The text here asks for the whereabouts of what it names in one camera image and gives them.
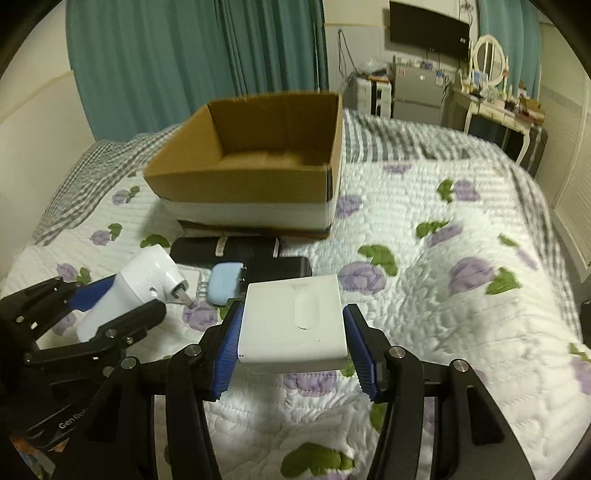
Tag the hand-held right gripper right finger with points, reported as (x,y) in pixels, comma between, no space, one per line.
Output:
(364,360)

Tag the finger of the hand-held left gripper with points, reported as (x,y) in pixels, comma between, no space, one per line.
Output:
(131,318)
(92,294)

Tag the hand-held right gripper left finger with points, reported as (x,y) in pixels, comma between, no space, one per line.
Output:
(227,353)

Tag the white plug adapter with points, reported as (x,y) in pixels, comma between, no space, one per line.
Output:
(138,277)

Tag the white square box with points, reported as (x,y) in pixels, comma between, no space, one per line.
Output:
(291,323)

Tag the cardboard box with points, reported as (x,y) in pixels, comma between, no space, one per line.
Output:
(258,138)

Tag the light blue charger plug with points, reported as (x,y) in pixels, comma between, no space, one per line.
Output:
(224,284)

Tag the small white flat packet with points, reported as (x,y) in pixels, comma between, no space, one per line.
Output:
(196,279)

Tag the floral quilted bed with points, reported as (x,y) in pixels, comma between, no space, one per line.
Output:
(452,323)

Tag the black rectangular power bank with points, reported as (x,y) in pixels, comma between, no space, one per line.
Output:
(281,270)

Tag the grey checked pillow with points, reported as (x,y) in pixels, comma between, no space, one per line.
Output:
(87,180)

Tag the grey checked bed sheet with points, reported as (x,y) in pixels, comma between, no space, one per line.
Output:
(397,138)

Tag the wide teal curtain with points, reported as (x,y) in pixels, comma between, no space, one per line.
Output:
(161,50)

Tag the white drawer unit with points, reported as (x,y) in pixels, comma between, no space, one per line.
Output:
(374,94)

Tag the grey small refrigerator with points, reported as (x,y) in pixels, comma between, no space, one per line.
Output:
(418,94)

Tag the white vanity table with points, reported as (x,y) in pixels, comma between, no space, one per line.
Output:
(498,115)

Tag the oval white vanity mirror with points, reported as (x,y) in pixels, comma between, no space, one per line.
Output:
(489,57)

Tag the narrow teal curtain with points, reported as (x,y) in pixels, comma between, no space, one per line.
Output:
(508,27)

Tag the black wall television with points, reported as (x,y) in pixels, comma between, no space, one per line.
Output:
(425,27)

